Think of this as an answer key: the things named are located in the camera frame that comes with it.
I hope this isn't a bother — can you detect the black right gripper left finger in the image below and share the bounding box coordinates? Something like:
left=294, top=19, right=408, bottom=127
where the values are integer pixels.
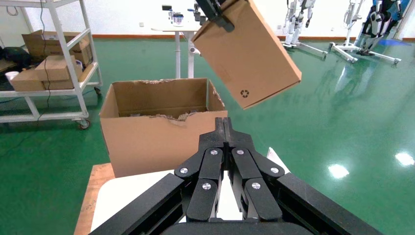
left=174, top=117, right=226, bottom=222

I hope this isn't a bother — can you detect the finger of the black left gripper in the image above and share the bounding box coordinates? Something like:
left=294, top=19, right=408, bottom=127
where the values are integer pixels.
left=194, top=0, right=236, bottom=33

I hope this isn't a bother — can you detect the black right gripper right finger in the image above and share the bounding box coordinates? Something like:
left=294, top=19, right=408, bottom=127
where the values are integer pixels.
left=224, top=117, right=287, bottom=222

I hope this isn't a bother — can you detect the small cardboard box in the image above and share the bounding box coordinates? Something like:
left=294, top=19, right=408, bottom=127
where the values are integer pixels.
left=191, top=0, right=303, bottom=110

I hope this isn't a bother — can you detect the large torn cardboard box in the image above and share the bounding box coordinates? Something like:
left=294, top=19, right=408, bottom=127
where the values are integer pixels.
left=98, top=77, right=229, bottom=179

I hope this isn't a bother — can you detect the medium closed cardboard box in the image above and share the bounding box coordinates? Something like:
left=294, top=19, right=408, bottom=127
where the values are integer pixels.
left=35, top=55, right=78, bottom=82

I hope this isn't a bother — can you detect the big open cardboard box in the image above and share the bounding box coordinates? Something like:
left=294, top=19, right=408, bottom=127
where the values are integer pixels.
left=22, top=29, right=93, bottom=66

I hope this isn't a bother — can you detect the flat closed cardboard box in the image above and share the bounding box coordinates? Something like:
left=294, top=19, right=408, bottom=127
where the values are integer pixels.
left=11, top=66, right=84, bottom=92

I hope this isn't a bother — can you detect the clear plastic cup stack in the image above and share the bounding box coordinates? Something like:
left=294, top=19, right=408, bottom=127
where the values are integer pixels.
left=171, top=12, right=185, bottom=27

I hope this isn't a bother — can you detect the white table with tube legs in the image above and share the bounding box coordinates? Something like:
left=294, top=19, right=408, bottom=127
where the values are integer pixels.
left=150, top=23, right=212, bottom=80

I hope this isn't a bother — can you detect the white humanoid robot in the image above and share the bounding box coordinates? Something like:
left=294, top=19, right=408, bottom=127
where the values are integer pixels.
left=283, top=0, right=317, bottom=47

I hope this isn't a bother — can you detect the grey metal robot stand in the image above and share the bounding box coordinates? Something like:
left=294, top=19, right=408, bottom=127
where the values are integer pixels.
left=328, top=0, right=403, bottom=68
left=281, top=40, right=328, bottom=61

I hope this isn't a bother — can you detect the dark humanoid robot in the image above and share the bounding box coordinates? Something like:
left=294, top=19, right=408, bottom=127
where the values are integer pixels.
left=360, top=0, right=403, bottom=56

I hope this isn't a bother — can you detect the white metal shelf cart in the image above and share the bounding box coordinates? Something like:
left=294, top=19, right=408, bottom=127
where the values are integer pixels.
left=0, top=0, right=104, bottom=130

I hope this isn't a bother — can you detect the black bag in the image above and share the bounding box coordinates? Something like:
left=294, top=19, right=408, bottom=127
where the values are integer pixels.
left=0, top=46, right=32, bottom=71

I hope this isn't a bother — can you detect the white paper cup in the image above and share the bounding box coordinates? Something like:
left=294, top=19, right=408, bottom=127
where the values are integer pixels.
left=4, top=70, right=21, bottom=87

